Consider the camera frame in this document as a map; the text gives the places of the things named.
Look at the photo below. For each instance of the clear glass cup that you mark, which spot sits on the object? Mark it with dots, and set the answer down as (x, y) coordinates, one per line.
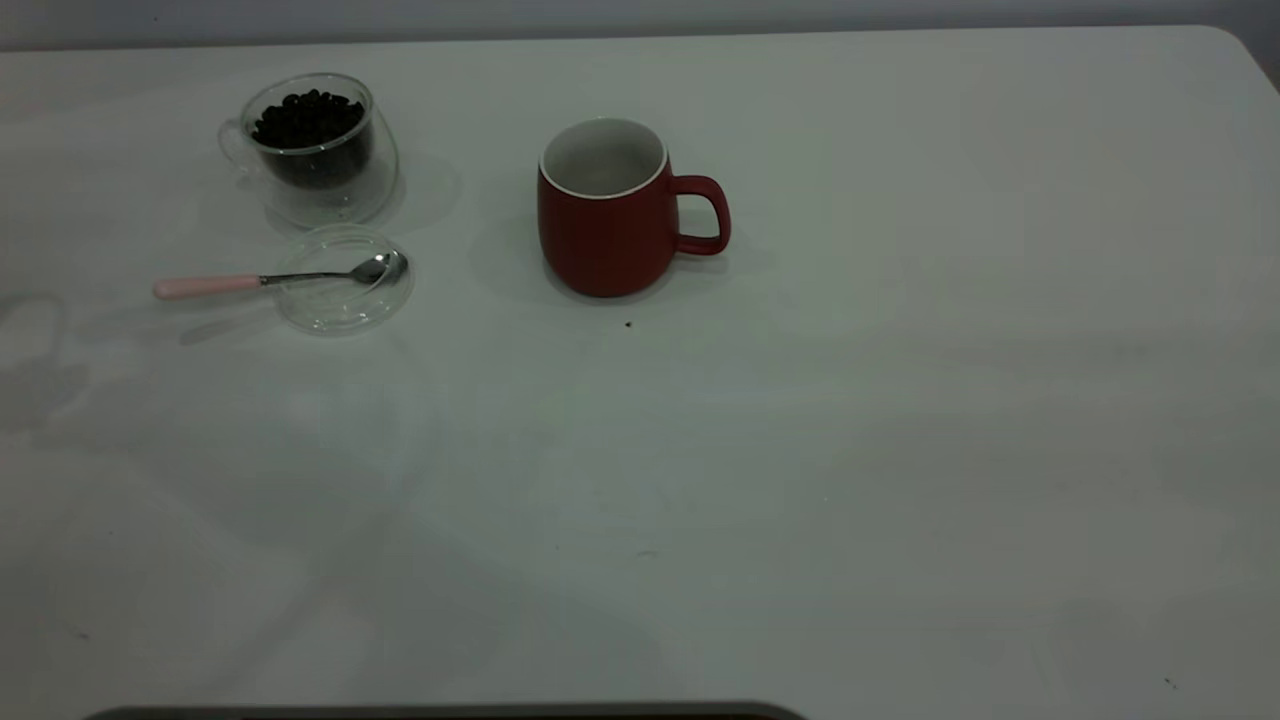
(330, 200)

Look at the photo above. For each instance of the clear glass lid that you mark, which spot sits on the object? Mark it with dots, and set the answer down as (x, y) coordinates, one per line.
(340, 305)

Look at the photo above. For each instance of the red ceramic mug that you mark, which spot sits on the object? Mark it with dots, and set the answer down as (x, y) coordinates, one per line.
(605, 240)

